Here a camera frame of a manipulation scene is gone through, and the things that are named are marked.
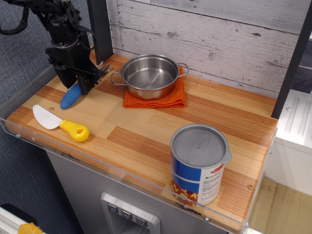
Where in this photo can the dark vertical post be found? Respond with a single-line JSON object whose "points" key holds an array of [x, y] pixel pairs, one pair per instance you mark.
{"points": [[294, 63], [100, 25]]}

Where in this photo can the yellow handled white toy knife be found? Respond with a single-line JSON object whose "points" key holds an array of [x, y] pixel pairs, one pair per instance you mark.
{"points": [[77, 132]]}

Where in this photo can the orange folded cloth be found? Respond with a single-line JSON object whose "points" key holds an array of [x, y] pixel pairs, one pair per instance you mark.
{"points": [[175, 99]]}

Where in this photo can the blue labelled soup can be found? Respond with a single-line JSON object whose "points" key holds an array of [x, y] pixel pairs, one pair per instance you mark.
{"points": [[199, 154]]}

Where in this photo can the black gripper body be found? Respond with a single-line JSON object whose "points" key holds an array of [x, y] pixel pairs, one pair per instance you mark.
{"points": [[76, 57]]}

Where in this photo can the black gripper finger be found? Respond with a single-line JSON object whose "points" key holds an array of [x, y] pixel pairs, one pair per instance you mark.
{"points": [[86, 83], [67, 76]]}

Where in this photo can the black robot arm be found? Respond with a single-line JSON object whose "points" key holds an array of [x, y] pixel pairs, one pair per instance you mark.
{"points": [[59, 17]]}

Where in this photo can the dark vertical post left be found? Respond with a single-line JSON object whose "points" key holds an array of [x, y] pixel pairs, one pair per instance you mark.
{"points": [[100, 25]]}

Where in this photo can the yellow and black object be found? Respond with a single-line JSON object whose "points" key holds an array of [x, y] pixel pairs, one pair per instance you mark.
{"points": [[15, 221]]}

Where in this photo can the white toy sink unit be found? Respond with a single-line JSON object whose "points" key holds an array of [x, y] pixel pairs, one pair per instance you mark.
{"points": [[289, 161]]}

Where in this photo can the clear acrylic guard rail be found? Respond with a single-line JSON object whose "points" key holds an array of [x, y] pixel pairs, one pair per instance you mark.
{"points": [[133, 145]]}

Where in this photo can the toy fridge dispenser panel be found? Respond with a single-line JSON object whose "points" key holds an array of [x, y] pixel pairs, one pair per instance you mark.
{"points": [[125, 218]]}

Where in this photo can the stainless steel pot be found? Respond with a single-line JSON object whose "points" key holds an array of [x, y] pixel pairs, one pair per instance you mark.
{"points": [[150, 76]]}

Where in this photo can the blue handled metal fork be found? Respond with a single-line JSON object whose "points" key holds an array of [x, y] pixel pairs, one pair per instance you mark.
{"points": [[75, 91]]}

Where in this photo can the dark vertical post right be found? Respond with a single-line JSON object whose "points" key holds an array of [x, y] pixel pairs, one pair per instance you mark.
{"points": [[294, 63]]}

